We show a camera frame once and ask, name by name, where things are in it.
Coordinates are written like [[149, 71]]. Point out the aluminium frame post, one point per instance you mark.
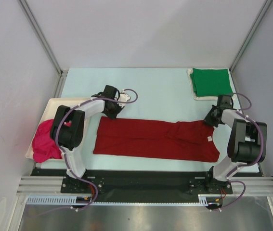
[[61, 73], [255, 25]]

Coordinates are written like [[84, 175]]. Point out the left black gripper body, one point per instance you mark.
[[114, 110]]

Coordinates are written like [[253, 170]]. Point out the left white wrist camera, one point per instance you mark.
[[124, 98]]

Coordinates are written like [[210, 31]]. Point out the white cable duct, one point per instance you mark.
[[84, 200]]

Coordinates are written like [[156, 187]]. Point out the left aluminium frame post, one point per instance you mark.
[[61, 73]]

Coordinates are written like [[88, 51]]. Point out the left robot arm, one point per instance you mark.
[[68, 127]]

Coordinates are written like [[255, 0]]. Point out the pink t shirt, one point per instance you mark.
[[44, 148]]

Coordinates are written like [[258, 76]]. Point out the folded white t shirt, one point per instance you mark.
[[206, 98]]

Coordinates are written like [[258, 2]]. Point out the white plastic tray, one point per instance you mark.
[[49, 113]]

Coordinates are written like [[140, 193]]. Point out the folded green t shirt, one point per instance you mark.
[[212, 83]]

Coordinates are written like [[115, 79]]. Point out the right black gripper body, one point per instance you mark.
[[210, 119]]

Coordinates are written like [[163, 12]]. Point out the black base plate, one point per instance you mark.
[[142, 186]]

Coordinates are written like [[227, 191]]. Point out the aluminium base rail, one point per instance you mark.
[[36, 185]]

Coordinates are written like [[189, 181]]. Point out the dark red t shirt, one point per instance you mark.
[[190, 141]]

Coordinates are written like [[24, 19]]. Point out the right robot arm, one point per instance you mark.
[[247, 142]]

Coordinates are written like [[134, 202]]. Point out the right aluminium frame post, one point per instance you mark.
[[255, 25]]

